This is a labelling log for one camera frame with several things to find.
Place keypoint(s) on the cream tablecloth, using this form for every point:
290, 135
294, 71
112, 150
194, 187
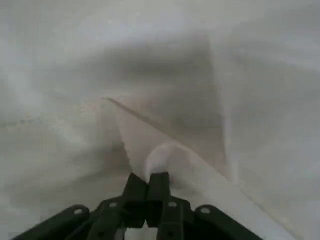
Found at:
75, 62

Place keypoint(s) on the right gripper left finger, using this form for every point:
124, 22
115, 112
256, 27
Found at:
135, 205

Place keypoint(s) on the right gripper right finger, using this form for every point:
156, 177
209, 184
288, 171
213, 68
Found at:
160, 205

